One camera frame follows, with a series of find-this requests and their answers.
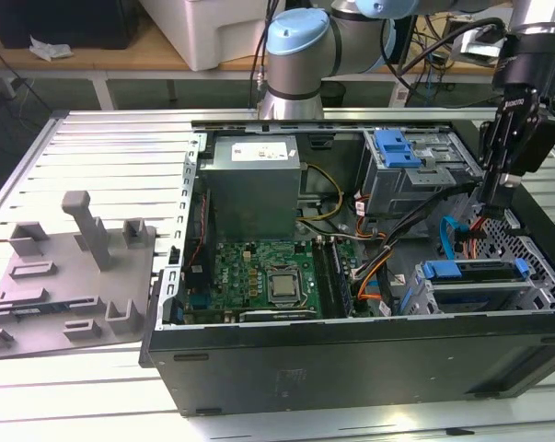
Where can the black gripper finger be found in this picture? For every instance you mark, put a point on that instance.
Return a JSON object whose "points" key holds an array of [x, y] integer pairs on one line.
{"points": [[537, 138], [489, 152]]}

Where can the crumpled white paper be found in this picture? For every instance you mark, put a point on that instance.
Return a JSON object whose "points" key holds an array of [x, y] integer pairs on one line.
{"points": [[51, 50]]}

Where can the grey parts rack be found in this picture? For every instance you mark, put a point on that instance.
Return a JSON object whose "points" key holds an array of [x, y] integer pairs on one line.
{"points": [[74, 285]]}

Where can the black graphics card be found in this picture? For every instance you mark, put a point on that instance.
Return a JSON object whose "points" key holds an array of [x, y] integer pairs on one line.
{"points": [[277, 317]]}

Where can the silver CPU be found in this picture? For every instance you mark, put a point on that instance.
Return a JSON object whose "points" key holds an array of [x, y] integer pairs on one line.
{"points": [[282, 285]]}

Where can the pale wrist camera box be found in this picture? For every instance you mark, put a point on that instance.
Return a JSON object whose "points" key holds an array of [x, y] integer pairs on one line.
{"points": [[482, 46]]}

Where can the silver disk bay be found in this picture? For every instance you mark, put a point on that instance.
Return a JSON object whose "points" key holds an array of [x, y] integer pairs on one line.
{"points": [[479, 287]]}

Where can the hard disk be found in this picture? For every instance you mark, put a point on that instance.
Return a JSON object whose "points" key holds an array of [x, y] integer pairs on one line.
{"points": [[442, 271]]}

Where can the silver power supply unit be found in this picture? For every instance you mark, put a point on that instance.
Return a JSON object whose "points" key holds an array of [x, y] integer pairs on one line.
{"points": [[249, 202]]}

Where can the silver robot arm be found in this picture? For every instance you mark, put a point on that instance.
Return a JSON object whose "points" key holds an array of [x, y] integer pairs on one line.
{"points": [[295, 69]]}

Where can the silver drive cage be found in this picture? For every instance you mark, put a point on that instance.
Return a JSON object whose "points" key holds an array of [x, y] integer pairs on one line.
{"points": [[396, 189]]}

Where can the RAM stick with blue label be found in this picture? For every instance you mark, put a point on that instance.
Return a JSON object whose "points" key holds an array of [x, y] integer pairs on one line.
{"points": [[342, 285]]}

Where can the black waste bin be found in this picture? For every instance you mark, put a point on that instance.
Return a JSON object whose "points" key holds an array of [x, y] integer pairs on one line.
{"points": [[334, 94]]}

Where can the black case fan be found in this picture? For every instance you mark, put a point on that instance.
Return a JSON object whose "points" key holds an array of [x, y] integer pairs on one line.
{"points": [[198, 281]]}

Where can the black PC case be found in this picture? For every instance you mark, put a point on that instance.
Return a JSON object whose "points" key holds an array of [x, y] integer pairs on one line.
{"points": [[350, 368]]}

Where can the green motherboard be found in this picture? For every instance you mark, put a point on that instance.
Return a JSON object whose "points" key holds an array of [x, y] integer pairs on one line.
{"points": [[277, 251]]}

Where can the blue plastic drive latch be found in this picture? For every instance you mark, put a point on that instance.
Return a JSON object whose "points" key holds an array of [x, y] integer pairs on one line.
{"points": [[396, 152]]}

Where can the large black box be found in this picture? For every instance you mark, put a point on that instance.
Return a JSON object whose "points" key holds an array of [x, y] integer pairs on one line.
{"points": [[74, 23]]}

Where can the large white box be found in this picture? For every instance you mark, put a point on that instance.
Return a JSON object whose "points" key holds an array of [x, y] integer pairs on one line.
{"points": [[203, 32]]}

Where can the bare dark RAM stick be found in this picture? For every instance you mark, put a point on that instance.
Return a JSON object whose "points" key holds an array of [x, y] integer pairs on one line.
{"points": [[28, 309]]}

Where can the CPU socket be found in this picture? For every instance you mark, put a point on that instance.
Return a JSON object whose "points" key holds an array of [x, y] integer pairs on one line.
{"points": [[284, 301]]}

